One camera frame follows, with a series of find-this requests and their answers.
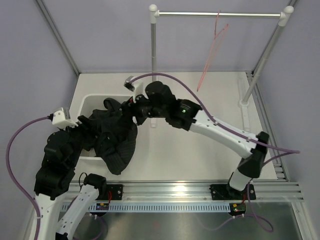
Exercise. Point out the white slotted cable duct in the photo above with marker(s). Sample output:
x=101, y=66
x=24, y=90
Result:
x=209, y=207

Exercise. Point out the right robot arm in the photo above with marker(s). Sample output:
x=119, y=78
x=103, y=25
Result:
x=157, y=101

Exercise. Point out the white plastic basket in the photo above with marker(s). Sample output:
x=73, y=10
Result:
x=95, y=102

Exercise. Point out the aluminium frame post left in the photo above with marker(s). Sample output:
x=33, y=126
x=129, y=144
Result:
x=49, y=20

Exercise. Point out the aluminium frame post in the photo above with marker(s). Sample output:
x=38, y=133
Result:
x=282, y=20
x=49, y=20

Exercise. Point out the aluminium frame post right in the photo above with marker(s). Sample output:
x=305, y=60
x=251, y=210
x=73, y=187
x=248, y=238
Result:
x=282, y=20

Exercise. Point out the black pinstriped shirt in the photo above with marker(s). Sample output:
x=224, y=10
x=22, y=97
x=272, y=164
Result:
x=115, y=136

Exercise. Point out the pink wire hanger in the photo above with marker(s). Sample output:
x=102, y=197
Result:
x=218, y=37

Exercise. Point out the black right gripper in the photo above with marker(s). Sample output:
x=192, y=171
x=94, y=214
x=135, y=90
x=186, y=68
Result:
x=133, y=108

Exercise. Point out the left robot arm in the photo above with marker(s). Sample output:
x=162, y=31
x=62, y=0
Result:
x=52, y=181

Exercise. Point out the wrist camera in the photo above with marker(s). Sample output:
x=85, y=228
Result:
x=61, y=119
x=136, y=87

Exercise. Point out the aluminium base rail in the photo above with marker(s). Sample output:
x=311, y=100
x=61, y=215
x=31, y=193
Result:
x=173, y=192

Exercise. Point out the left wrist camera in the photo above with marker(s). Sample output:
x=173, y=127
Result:
x=61, y=119

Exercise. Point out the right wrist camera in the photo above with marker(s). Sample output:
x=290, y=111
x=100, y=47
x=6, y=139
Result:
x=136, y=87

